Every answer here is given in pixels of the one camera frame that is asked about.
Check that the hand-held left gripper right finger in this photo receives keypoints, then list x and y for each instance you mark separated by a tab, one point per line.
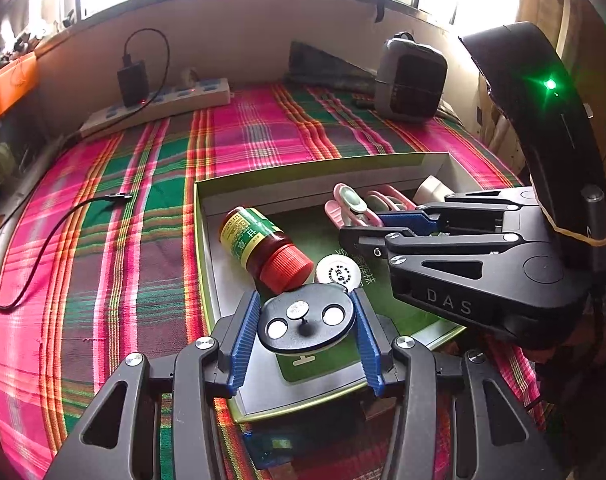
368	345

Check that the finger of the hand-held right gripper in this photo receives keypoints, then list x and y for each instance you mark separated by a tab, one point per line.
373	242
408	221

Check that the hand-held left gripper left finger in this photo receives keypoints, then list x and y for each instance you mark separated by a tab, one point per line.
243	340

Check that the pink plastic clip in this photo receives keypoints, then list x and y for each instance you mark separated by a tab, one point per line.
390	199
348	202

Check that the white round jar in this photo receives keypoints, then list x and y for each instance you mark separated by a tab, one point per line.
339	270

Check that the black oval magnet holder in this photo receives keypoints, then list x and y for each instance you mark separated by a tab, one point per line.
308	332

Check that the green cardboard box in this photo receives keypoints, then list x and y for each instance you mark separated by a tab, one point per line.
303	200

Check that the white USB charger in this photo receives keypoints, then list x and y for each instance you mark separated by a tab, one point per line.
433	190

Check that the red cap medicine bottle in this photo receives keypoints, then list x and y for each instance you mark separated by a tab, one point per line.
258	245

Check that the blue USB module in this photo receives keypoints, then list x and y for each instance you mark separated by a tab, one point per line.
268	450

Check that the grey and black speaker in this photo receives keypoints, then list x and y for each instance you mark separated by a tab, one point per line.
410	80

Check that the pink and green plaid blanket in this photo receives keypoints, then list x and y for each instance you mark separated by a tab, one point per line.
108	260

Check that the white power strip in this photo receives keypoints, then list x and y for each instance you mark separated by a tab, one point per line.
173	102

